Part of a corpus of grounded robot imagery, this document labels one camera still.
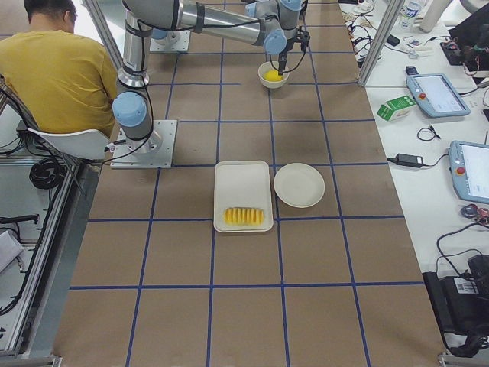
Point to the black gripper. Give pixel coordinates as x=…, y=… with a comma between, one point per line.
x=284, y=48

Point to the yellow lemon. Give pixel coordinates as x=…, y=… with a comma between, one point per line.
x=273, y=76

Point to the white ceramic bowl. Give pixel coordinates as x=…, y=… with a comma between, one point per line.
x=269, y=65

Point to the green white carton box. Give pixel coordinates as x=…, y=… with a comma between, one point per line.
x=396, y=108

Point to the round cream plate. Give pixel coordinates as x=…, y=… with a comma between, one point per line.
x=299, y=185

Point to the rectangular cream tray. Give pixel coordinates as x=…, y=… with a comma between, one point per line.
x=242, y=184

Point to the blue teach pendant upper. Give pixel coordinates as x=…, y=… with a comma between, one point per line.
x=436, y=96

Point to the blue teach pendant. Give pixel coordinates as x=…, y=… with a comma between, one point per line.
x=436, y=96
x=469, y=170

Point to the black power adapter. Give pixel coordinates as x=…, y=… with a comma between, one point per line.
x=409, y=160

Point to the white chair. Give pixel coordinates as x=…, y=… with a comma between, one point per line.
x=88, y=144

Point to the blue teach pendant lower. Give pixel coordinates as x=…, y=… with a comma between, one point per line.
x=469, y=170

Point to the seated person yellow shirt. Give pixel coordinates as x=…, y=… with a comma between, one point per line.
x=67, y=81

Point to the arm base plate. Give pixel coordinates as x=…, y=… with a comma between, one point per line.
x=169, y=41
x=157, y=151

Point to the aluminium frame post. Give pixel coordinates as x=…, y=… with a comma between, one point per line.
x=383, y=31

